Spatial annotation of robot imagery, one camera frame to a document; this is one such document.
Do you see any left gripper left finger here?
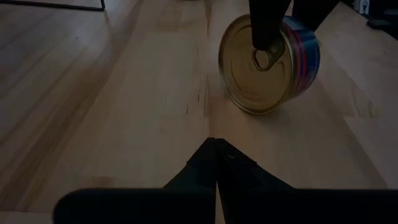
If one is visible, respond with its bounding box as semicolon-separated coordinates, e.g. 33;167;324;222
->
163;138;218;224

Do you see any blue label salmon can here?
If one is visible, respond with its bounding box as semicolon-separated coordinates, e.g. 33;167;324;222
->
217;14;321;115

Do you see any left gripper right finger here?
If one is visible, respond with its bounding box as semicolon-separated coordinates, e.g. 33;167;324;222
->
216;138;295;224

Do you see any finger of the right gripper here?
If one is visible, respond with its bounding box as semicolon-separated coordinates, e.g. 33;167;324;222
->
248;0;293;51
292;0;341;32

